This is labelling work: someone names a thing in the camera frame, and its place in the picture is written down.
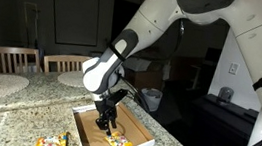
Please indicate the dark low cabinet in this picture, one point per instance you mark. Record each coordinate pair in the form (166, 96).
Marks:
(218, 127)

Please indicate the brown cardboard carton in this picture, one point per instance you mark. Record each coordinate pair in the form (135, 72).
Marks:
(148, 80)

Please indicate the light wooden chair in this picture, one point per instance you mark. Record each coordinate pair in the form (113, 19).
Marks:
(6, 50)
(65, 57)

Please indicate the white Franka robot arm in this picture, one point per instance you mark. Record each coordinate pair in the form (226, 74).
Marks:
(150, 21)

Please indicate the orange cartoon candy sachet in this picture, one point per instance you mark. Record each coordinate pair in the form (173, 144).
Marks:
(119, 142)
(51, 144)

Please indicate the shallow brown cardboard box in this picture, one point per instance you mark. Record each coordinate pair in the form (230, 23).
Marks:
(86, 134)

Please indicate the small metal kettle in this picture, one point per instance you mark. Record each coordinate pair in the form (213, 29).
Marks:
(225, 94)

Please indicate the white bucket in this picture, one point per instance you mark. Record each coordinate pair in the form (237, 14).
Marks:
(152, 101)

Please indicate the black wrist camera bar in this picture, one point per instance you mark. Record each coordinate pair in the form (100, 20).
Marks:
(117, 98)

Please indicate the white bag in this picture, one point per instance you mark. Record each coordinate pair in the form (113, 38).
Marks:
(138, 64)

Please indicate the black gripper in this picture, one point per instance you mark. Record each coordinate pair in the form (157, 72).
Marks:
(106, 109)

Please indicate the white light switch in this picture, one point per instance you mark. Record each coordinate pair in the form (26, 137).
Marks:
(234, 69)

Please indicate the dark framed wall board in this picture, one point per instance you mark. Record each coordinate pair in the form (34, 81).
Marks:
(74, 12)

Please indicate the pale metal stand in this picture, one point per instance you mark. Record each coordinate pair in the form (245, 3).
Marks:
(35, 27)

